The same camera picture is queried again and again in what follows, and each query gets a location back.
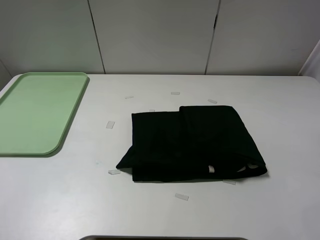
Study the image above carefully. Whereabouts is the black short sleeve shirt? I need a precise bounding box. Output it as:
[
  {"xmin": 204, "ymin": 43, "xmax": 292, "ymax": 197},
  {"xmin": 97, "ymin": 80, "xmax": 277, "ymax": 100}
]
[{"xmin": 116, "ymin": 105, "xmax": 268, "ymax": 183}]

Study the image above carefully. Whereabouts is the green plastic tray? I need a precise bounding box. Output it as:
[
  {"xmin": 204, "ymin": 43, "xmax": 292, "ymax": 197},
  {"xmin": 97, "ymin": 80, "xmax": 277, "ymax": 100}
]
[{"xmin": 0, "ymin": 72, "xmax": 89, "ymax": 157}]

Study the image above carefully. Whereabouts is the clear tape piece left middle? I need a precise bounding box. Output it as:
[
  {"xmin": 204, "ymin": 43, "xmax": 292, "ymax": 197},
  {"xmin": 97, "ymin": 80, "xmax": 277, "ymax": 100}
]
[{"xmin": 106, "ymin": 121, "xmax": 115, "ymax": 129}]

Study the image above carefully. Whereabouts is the clear tape piece far right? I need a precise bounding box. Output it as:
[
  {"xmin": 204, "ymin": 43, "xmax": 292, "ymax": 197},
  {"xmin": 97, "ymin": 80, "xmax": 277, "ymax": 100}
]
[{"xmin": 207, "ymin": 99, "xmax": 218, "ymax": 104}]

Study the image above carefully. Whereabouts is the clear tape piece front left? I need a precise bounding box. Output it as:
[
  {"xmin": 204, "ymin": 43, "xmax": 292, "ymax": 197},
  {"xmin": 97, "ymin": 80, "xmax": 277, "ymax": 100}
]
[{"xmin": 108, "ymin": 169, "xmax": 121, "ymax": 176}]

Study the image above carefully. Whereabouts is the clear tape piece near front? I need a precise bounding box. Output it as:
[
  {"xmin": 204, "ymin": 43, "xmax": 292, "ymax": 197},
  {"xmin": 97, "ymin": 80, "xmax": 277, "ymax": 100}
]
[{"xmin": 175, "ymin": 193, "xmax": 189, "ymax": 201}]

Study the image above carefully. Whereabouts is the clear tape piece front right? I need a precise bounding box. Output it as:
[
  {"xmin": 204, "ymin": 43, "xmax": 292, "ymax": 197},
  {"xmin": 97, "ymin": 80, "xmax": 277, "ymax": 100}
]
[{"xmin": 222, "ymin": 179, "xmax": 237, "ymax": 186}]

